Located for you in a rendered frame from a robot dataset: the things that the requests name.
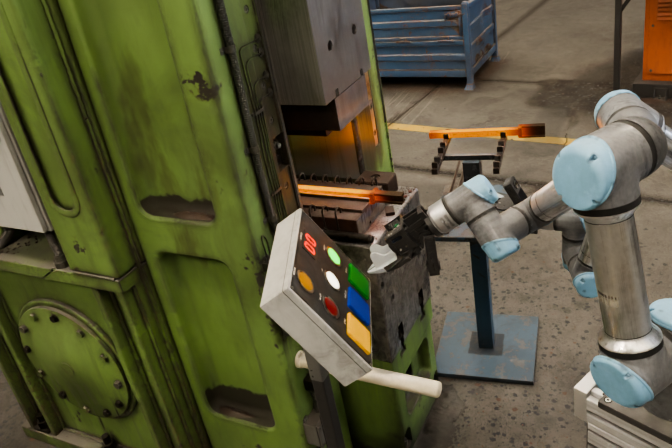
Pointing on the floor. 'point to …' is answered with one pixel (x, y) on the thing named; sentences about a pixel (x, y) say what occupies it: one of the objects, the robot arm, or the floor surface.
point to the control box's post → (325, 402)
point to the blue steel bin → (435, 30)
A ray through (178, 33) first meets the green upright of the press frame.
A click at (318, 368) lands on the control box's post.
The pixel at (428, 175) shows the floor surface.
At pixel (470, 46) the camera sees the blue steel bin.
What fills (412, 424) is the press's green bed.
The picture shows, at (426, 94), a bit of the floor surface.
